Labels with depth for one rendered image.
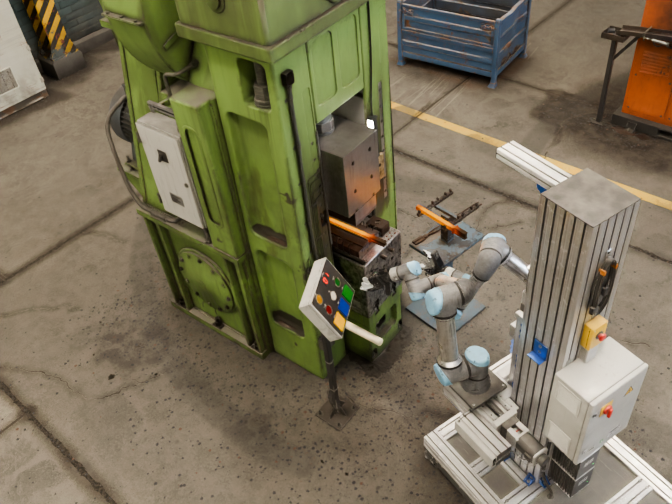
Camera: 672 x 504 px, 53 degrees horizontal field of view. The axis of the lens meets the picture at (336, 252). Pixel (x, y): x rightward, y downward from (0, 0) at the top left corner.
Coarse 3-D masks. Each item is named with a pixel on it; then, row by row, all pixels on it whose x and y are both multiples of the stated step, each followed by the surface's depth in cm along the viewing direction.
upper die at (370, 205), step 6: (372, 198) 378; (366, 204) 375; (372, 204) 380; (330, 210) 381; (360, 210) 372; (366, 210) 377; (372, 210) 383; (336, 216) 380; (342, 216) 377; (354, 216) 370; (360, 216) 374; (348, 222) 377; (354, 222) 373
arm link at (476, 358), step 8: (472, 352) 320; (480, 352) 320; (464, 360) 318; (472, 360) 316; (480, 360) 316; (488, 360) 318; (472, 368) 317; (480, 368) 318; (488, 368) 324; (472, 376) 320; (480, 376) 322
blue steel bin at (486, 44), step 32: (416, 0) 728; (448, 0) 748; (480, 0) 723; (512, 0) 703; (416, 32) 707; (448, 32) 687; (480, 32) 665; (512, 32) 687; (448, 64) 709; (480, 64) 688
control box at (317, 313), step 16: (320, 272) 348; (336, 272) 359; (320, 288) 343; (336, 288) 354; (352, 288) 367; (304, 304) 335; (320, 304) 338; (336, 304) 350; (320, 320) 339; (336, 336) 345
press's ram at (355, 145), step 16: (336, 128) 359; (352, 128) 357; (368, 128) 356; (320, 144) 349; (336, 144) 348; (352, 144) 346; (368, 144) 353; (336, 160) 343; (352, 160) 346; (368, 160) 359; (336, 176) 350; (352, 176) 352; (368, 176) 365; (336, 192) 359; (352, 192) 358; (368, 192) 372; (336, 208) 367; (352, 208) 364
